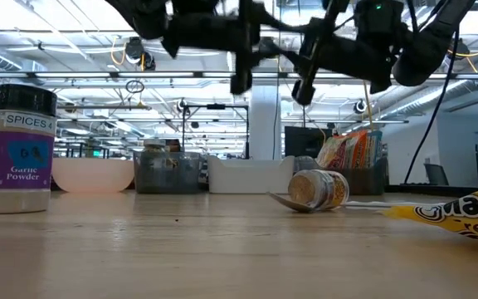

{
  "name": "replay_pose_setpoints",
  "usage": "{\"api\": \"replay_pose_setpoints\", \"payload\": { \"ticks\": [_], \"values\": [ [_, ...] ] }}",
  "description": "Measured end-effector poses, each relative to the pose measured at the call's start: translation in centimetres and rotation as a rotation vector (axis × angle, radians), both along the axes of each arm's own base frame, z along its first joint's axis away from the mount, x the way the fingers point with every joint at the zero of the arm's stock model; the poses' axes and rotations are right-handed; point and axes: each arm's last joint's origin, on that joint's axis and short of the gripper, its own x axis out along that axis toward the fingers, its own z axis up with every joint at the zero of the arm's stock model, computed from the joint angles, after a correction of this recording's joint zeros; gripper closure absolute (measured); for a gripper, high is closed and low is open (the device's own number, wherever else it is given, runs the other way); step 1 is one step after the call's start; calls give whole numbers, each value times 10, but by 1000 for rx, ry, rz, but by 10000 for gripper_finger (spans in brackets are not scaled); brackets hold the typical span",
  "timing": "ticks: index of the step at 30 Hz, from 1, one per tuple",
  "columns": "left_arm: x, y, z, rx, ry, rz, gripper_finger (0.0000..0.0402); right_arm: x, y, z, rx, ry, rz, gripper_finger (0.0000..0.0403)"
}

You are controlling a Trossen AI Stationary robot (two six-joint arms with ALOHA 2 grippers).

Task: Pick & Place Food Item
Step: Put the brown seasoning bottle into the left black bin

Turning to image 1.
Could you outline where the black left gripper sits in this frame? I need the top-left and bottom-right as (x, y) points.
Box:
(160, 0), (307, 96)

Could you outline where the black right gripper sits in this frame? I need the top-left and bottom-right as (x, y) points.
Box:
(290, 0), (398, 106)

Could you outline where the orange ramen packet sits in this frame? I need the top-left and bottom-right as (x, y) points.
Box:
(344, 129), (368, 169)

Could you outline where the blue white food box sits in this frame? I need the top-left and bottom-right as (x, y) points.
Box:
(365, 130), (384, 168)

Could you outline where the lime chili shrimp ramen packet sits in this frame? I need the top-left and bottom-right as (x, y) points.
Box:
(315, 135), (354, 170)

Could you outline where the glass jar brown spice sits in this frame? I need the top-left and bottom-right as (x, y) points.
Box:
(287, 169), (351, 212)

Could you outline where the metal spoon teal handle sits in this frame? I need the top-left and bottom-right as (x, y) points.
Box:
(265, 190), (393, 215)

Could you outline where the white cap spice bottle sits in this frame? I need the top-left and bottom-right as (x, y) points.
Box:
(143, 139), (168, 158)

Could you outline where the yellow ramen packet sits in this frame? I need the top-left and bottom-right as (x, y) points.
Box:
(378, 174), (478, 250)

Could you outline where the garlic powder spice jar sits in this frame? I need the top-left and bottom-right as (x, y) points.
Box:
(0, 84), (58, 215)

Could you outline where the black monitor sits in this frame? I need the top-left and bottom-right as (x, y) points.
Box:
(284, 125), (334, 159)

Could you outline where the grey translucent bin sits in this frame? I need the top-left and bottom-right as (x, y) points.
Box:
(134, 150), (203, 195)
(292, 155), (389, 196)

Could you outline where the white plastic bin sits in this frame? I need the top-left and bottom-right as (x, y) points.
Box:
(207, 154), (296, 195)

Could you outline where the long ceiling light strip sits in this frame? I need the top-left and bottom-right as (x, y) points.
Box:
(0, 71), (478, 81)

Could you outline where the pale pink bowl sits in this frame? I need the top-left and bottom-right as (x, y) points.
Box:
(50, 157), (136, 194)

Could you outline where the yellow hanging cable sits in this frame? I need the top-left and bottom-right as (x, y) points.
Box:
(362, 81), (376, 132)

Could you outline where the black metal stand frame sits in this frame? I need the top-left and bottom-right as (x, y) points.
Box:
(181, 103), (251, 161)

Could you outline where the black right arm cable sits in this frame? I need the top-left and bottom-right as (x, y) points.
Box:
(403, 28), (461, 184)

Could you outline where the black metal rack frame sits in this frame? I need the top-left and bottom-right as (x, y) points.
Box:
(56, 143), (110, 160)

